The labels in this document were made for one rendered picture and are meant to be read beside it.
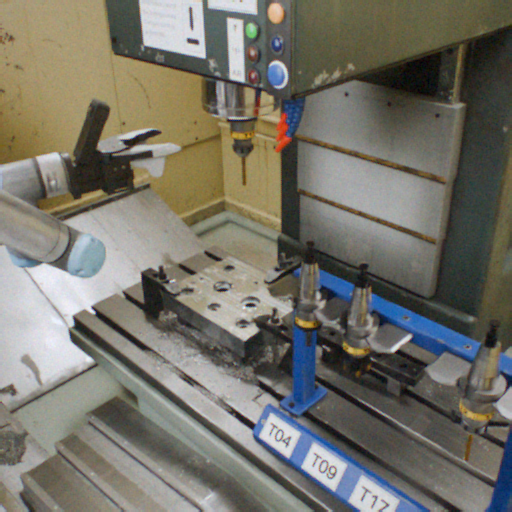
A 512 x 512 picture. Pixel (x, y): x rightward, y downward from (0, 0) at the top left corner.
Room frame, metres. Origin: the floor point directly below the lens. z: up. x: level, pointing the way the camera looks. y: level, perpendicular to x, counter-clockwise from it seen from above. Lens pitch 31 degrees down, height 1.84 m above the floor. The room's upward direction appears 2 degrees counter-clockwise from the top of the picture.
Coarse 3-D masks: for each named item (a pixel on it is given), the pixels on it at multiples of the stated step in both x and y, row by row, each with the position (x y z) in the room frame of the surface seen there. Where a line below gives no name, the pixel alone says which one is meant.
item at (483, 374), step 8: (480, 344) 0.68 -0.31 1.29; (480, 352) 0.68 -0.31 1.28; (488, 352) 0.67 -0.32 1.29; (496, 352) 0.67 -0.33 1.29; (480, 360) 0.67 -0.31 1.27; (488, 360) 0.67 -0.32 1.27; (496, 360) 0.67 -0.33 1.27; (472, 368) 0.68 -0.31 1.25; (480, 368) 0.67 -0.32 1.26; (488, 368) 0.67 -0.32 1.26; (496, 368) 0.67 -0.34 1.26; (472, 376) 0.68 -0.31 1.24; (480, 376) 0.67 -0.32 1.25; (488, 376) 0.66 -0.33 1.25; (496, 376) 0.67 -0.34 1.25; (472, 384) 0.67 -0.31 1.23; (480, 384) 0.66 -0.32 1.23; (488, 384) 0.66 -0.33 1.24; (496, 384) 0.66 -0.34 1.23
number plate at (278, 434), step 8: (272, 416) 0.90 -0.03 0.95; (272, 424) 0.89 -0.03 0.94; (280, 424) 0.88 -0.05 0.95; (264, 432) 0.88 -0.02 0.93; (272, 432) 0.88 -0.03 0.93; (280, 432) 0.87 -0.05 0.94; (288, 432) 0.86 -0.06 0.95; (296, 432) 0.85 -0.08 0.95; (272, 440) 0.87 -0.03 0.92; (280, 440) 0.86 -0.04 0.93; (288, 440) 0.85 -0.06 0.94; (296, 440) 0.84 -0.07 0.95; (280, 448) 0.85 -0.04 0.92; (288, 448) 0.84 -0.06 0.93; (288, 456) 0.83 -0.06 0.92
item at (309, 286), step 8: (304, 264) 0.91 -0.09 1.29; (312, 264) 0.91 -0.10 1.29; (304, 272) 0.91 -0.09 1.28; (312, 272) 0.91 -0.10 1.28; (304, 280) 0.91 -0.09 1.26; (312, 280) 0.90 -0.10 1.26; (320, 280) 0.92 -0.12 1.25; (304, 288) 0.91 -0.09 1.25; (312, 288) 0.90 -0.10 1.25; (320, 288) 0.91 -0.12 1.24; (304, 296) 0.90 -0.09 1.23; (312, 296) 0.90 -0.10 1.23; (320, 296) 0.91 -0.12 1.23
